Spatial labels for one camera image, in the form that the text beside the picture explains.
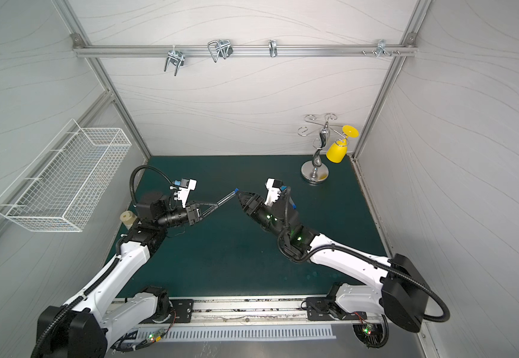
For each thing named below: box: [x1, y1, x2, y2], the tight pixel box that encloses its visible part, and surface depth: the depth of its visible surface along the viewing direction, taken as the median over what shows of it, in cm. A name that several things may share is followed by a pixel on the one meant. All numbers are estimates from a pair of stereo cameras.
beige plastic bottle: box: [119, 210, 138, 231], surface depth 87 cm
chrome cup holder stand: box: [297, 113, 347, 184], surface depth 100 cm
